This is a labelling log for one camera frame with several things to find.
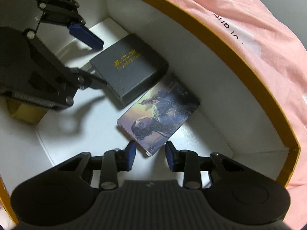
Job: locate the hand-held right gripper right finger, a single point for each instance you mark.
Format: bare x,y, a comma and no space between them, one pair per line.
170,157

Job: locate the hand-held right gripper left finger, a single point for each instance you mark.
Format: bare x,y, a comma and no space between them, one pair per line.
131,157

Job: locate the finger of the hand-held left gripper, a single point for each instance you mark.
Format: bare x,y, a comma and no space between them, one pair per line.
84,36
92,79

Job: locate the black box with gold print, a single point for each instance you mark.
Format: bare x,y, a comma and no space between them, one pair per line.
129,69

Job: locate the illustrated card box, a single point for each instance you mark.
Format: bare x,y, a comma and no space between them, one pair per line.
158,115

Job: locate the orange cardboard box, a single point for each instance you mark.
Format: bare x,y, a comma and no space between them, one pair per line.
191,52

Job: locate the pink printed blanket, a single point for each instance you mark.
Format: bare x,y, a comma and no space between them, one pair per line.
275,52

